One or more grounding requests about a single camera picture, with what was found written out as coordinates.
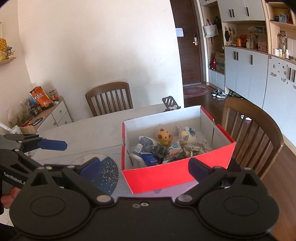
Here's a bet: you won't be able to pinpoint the silver foil snack bag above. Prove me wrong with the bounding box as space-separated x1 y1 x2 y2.
182 140 212 157

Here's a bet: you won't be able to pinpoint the white orange blue snack bag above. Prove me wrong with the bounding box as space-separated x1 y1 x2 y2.
163 141 183 164

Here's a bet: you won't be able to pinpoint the blue orange snack packet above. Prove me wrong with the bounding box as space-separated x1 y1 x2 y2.
140 153 159 167

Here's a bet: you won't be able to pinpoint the person's left hand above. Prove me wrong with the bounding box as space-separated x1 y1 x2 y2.
1 187 20 209

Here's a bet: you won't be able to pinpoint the blue patterned table mat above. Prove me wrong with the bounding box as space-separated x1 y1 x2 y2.
30 146 202 200

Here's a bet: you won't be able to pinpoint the white side cabinet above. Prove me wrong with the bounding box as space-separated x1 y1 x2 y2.
20 96 73 134

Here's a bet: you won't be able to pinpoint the wrapped cream plush toy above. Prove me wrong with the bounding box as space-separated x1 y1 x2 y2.
176 125 198 146

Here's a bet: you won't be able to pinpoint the orange chips bag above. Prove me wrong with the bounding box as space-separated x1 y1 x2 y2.
30 86 53 109

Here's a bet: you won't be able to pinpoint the yellow plush toy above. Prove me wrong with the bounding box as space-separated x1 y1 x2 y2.
156 128 173 147

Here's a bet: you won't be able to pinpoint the red cardboard box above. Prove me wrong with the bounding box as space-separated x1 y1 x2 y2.
121 106 235 194

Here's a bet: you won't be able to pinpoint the wooden chair near cabinets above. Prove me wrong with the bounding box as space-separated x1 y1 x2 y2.
222 97 284 179

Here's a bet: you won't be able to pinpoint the black phone stand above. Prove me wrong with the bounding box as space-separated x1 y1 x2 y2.
162 96 181 112

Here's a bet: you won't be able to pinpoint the pair of sneakers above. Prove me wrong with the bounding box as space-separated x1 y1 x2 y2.
212 89 228 99

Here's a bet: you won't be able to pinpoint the red door rug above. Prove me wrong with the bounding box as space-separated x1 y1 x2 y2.
183 84 215 99

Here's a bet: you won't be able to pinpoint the white storage cabinets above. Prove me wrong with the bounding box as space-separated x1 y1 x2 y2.
208 0 296 140

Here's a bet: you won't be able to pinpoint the brown entrance door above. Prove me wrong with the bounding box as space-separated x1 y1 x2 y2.
170 0 203 86

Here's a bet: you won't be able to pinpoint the wooden wall shelf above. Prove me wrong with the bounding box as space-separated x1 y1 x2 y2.
0 57 16 66

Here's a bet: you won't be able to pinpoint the wooden chair by wall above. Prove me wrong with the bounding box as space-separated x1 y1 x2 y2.
85 81 133 117

